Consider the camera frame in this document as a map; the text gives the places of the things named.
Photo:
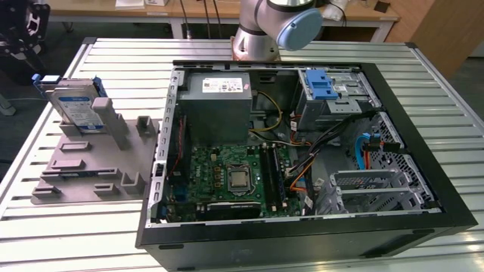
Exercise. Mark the silver CPU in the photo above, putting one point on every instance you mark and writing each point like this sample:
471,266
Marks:
239,179

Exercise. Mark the black open PC case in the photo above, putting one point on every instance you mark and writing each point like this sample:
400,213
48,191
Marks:
303,243

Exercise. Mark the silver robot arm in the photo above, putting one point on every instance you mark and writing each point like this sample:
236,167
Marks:
258,37

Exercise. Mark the black graphics card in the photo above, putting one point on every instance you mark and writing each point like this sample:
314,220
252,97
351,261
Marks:
232,211

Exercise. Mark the grey disk bay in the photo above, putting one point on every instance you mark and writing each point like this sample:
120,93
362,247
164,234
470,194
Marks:
374,192

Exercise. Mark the green motherboard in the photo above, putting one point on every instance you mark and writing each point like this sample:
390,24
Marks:
211,161

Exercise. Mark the white box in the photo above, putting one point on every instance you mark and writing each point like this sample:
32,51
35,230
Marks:
130,3
156,2

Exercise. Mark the grey parts rack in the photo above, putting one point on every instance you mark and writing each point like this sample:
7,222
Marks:
95,158

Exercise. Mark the dark RAM stick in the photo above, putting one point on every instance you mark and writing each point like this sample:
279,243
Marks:
280,175

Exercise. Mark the hard disk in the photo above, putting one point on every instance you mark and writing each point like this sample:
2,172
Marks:
82,113

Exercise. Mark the grey metal stand foot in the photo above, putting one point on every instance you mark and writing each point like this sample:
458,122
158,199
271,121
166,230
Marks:
7,105

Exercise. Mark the brown wooden cabinet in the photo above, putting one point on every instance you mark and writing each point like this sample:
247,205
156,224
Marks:
435,28

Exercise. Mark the blue plastic drive latch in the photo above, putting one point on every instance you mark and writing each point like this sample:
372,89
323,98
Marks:
322,85

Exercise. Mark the wooden desk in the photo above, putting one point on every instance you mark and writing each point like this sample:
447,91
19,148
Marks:
95,11

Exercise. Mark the CPU socket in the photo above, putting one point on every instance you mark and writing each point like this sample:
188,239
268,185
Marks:
228,181

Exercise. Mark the grey power supply unit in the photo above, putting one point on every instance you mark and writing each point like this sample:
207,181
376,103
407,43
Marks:
215,119

